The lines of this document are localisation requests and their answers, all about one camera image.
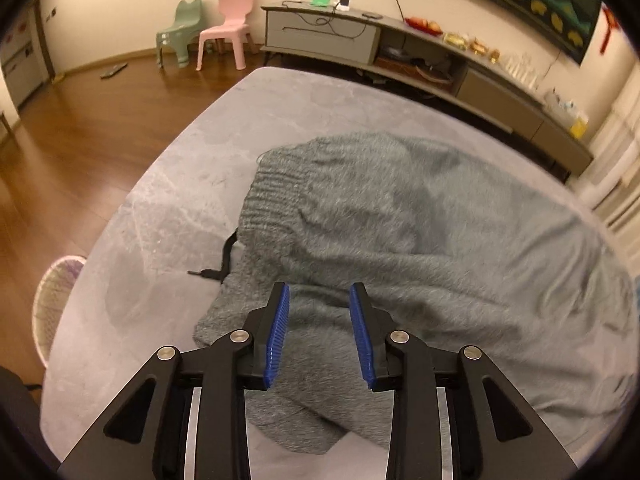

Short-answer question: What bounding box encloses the white wicker basket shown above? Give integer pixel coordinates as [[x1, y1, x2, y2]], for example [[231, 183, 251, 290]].
[[31, 255, 87, 368]]

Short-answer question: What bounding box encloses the red knot wall ornament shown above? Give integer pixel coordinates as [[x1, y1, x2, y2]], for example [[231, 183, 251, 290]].
[[600, 5, 621, 53]]

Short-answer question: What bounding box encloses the pink child chair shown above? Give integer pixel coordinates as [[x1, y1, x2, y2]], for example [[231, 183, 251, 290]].
[[196, 0, 255, 72]]

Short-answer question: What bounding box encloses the plate of fruit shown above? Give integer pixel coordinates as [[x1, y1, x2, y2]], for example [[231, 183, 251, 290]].
[[404, 16, 445, 36]]

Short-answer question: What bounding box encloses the clear plastic bag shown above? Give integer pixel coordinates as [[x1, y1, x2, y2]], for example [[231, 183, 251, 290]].
[[545, 89, 576, 121]]

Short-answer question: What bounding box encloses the green child chair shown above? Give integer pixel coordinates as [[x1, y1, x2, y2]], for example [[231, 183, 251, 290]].
[[155, 0, 203, 72]]

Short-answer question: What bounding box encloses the row of white bottles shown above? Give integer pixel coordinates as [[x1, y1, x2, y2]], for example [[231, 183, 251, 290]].
[[502, 52, 543, 88]]

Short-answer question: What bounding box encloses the grey knit sweater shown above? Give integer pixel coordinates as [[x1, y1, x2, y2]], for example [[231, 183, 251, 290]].
[[194, 131, 636, 456]]

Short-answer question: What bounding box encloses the white cabinet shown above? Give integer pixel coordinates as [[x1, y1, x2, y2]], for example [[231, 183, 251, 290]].
[[0, 5, 48, 108]]

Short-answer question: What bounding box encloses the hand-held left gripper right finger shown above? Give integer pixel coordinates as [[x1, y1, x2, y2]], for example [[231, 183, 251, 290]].
[[348, 281, 583, 480]]

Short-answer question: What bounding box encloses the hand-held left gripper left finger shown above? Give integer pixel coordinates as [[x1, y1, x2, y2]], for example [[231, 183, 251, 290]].
[[57, 281, 291, 480]]

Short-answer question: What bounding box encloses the black strap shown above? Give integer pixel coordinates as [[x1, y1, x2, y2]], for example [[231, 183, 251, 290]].
[[187, 230, 241, 286]]

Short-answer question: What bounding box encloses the grey TV cabinet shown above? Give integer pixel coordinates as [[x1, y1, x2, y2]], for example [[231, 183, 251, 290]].
[[260, 2, 595, 177]]

